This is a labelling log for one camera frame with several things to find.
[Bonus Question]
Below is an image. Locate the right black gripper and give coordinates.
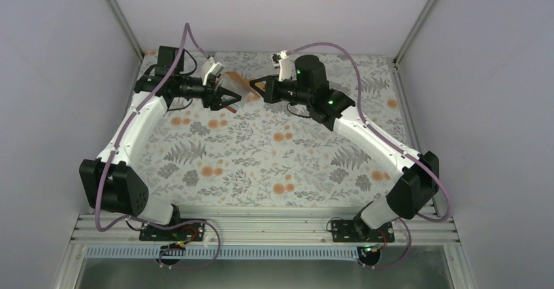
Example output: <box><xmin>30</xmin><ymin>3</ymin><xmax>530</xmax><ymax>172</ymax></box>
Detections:
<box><xmin>250</xmin><ymin>74</ymin><xmax>312</xmax><ymax>105</ymax></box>

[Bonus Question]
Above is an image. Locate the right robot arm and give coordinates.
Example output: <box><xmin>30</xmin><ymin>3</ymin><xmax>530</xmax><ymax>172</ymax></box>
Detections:
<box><xmin>250</xmin><ymin>51</ymin><xmax>439</xmax><ymax>241</ymax></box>

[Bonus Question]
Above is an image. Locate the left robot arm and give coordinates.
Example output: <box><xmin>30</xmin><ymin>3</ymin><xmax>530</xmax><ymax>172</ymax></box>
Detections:
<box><xmin>79</xmin><ymin>46</ymin><xmax>242</xmax><ymax>240</ymax></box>

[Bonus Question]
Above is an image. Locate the floral patterned table mat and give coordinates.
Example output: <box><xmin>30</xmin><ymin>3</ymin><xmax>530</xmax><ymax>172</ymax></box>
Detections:
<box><xmin>116</xmin><ymin>50</ymin><xmax>423</xmax><ymax>209</ymax></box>

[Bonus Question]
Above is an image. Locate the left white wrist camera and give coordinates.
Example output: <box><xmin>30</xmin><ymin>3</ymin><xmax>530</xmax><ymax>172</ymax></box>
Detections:
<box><xmin>201</xmin><ymin>56</ymin><xmax>225</xmax><ymax>86</ymax></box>

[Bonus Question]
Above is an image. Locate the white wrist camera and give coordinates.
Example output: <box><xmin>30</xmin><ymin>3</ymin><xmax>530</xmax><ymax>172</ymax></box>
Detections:
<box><xmin>271</xmin><ymin>50</ymin><xmax>293</xmax><ymax>82</ymax></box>
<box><xmin>201</xmin><ymin>56</ymin><xmax>225</xmax><ymax>86</ymax></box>

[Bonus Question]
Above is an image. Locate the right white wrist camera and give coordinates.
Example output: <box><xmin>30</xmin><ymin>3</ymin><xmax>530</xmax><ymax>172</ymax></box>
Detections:
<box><xmin>271</xmin><ymin>50</ymin><xmax>293</xmax><ymax>82</ymax></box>

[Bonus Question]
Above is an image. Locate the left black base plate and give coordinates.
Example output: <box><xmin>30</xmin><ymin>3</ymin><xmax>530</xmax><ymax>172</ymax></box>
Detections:
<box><xmin>139</xmin><ymin>222</ymin><xmax>206</xmax><ymax>243</ymax></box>

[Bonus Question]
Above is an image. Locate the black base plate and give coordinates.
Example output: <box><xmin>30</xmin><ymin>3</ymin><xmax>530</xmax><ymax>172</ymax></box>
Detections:
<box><xmin>326</xmin><ymin>217</ymin><xmax>395</xmax><ymax>243</ymax></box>
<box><xmin>139</xmin><ymin>222</ymin><xmax>206</xmax><ymax>243</ymax></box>

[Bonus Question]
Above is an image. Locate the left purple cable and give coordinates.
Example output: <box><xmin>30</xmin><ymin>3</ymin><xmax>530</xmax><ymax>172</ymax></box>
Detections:
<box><xmin>94</xmin><ymin>22</ymin><xmax>221</xmax><ymax>271</ymax></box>

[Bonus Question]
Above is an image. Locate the purple cable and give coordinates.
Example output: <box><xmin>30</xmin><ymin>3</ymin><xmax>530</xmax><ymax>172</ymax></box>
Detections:
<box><xmin>285</xmin><ymin>42</ymin><xmax>453</xmax><ymax>271</ymax></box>
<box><xmin>94</xmin><ymin>22</ymin><xmax>221</xmax><ymax>271</ymax></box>

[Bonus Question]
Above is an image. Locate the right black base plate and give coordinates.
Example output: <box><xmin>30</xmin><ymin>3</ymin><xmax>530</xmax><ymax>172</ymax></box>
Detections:
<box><xmin>326</xmin><ymin>217</ymin><xmax>395</xmax><ymax>243</ymax></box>

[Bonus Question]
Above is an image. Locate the aluminium rail frame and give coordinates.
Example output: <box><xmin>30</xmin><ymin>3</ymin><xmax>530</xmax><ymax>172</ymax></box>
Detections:
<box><xmin>71</xmin><ymin>205</ymin><xmax>461</xmax><ymax>247</ymax></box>

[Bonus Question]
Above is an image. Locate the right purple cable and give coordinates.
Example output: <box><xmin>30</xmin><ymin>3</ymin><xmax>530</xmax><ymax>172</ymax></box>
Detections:
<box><xmin>285</xmin><ymin>42</ymin><xmax>453</xmax><ymax>271</ymax></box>

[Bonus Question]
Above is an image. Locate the slotted grey cable duct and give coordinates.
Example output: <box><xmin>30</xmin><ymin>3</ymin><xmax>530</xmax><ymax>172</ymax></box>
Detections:
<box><xmin>84</xmin><ymin>245</ymin><xmax>358</xmax><ymax>261</ymax></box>

